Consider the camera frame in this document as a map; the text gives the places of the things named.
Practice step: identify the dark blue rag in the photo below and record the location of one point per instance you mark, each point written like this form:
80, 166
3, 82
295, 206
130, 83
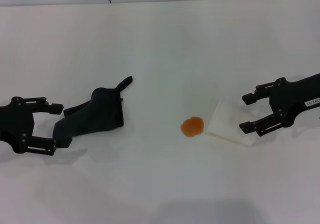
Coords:
95, 114

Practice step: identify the orange liquid stain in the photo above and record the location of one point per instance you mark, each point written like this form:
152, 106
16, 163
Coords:
192, 126

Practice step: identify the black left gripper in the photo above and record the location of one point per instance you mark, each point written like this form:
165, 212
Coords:
15, 124

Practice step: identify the white paper cup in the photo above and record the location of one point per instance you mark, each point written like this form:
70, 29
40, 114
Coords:
227, 124

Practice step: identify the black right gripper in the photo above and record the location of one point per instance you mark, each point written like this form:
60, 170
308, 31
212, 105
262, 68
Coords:
297, 101

